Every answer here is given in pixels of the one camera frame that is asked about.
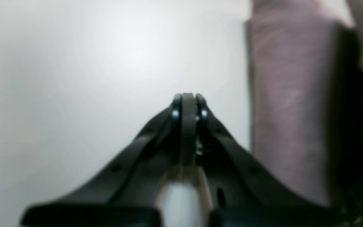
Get mauve pink t-shirt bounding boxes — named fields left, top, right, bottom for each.
left=250, top=0, right=363, bottom=207

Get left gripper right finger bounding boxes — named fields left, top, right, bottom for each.
left=188, top=94, right=355, bottom=227

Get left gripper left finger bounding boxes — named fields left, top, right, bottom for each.
left=21, top=94, right=190, bottom=227

